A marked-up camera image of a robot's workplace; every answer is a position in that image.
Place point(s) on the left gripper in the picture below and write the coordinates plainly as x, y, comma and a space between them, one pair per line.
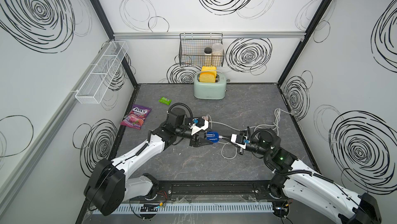
199, 143

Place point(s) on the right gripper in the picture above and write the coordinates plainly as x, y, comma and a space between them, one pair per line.
225, 140

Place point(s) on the blue electric shaver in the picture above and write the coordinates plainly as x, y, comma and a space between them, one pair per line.
212, 136

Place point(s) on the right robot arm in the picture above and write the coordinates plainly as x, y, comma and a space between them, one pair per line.
295, 180

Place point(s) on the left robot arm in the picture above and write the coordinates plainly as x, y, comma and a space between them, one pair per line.
179, 119

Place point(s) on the green snack packet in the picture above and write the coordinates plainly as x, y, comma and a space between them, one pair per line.
165, 101

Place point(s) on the mint green toaster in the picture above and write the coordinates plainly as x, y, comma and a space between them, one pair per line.
210, 91

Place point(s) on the front yellow toast slice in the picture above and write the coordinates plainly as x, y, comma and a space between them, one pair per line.
208, 77

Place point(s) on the yellow toast slice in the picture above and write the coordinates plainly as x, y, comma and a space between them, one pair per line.
209, 70
208, 77

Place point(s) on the purple candy bag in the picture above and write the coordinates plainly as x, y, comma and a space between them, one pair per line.
136, 117

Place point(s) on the rear yellow toast slice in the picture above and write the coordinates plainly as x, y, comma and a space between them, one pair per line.
209, 70

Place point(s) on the white lid spice jar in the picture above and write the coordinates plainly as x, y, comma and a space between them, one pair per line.
217, 54

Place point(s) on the dark lid spice jar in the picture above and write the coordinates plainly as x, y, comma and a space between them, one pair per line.
208, 56

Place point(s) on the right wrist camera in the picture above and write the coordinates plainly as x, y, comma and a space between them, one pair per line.
240, 141

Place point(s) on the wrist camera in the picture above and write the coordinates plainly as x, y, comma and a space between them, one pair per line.
199, 124
240, 141

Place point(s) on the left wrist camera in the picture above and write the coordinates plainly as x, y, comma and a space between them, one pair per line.
199, 124

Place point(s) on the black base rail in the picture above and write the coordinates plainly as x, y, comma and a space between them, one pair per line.
217, 188

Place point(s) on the white slotted cable duct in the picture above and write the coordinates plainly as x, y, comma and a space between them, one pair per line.
195, 208

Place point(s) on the black wire wall basket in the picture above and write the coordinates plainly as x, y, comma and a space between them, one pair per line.
192, 45

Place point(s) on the white mesh wall shelf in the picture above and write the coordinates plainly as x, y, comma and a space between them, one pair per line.
95, 86

